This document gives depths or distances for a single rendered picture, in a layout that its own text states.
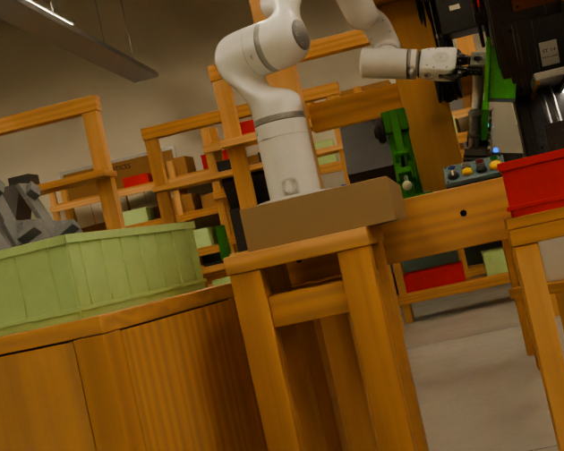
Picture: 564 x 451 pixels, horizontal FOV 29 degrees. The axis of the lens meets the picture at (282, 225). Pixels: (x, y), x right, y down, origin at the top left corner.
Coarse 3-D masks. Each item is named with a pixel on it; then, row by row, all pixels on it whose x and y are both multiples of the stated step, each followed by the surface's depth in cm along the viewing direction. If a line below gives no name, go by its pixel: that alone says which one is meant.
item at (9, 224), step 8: (0, 184) 252; (0, 192) 251; (0, 200) 252; (0, 208) 250; (8, 208) 253; (0, 216) 249; (8, 216) 251; (0, 224) 249; (8, 224) 249; (16, 224) 252; (40, 224) 261; (8, 232) 248; (16, 232) 250; (48, 232) 262; (16, 240) 249; (32, 240) 254; (40, 240) 257
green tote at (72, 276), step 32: (192, 224) 270; (0, 256) 218; (32, 256) 216; (64, 256) 214; (96, 256) 223; (128, 256) 236; (160, 256) 250; (192, 256) 266; (0, 288) 219; (32, 288) 217; (64, 288) 214; (96, 288) 221; (128, 288) 233; (160, 288) 246; (192, 288) 263; (0, 320) 220; (32, 320) 217; (64, 320) 215
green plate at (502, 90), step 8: (488, 40) 284; (488, 48) 284; (488, 56) 284; (496, 56) 285; (488, 64) 284; (496, 64) 285; (488, 72) 285; (496, 72) 285; (488, 80) 285; (496, 80) 285; (504, 80) 285; (488, 88) 285; (496, 88) 285; (504, 88) 285; (512, 88) 285; (488, 96) 285; (496, 96) 285; (504, 96) 285; (512, 96) 285
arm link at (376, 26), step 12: (336, 0) 294; (348, 0) 290; (360, 0) 291; (372, 0) 294; (348, 12) 292; (360, 12) 292; (372, 12) 293; (360, 24) 294; (372, 24) 298; (384, 24) 303; (372, 36) 307; (384, 36) 306; (396, 36) 307
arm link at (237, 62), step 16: (240, 32) 249; (224, 48) 250; (240, 48) 247; (224, 64) 250; (240, 64) 248; (256, 64) 247; (224, 80) 252; (240, 80) 248; (256, 80) 250; (256, 96) 246; (272, 96) 245; (288, 96) 245; (256, 112) 246; (272, 112) 244; (288, 112) 244
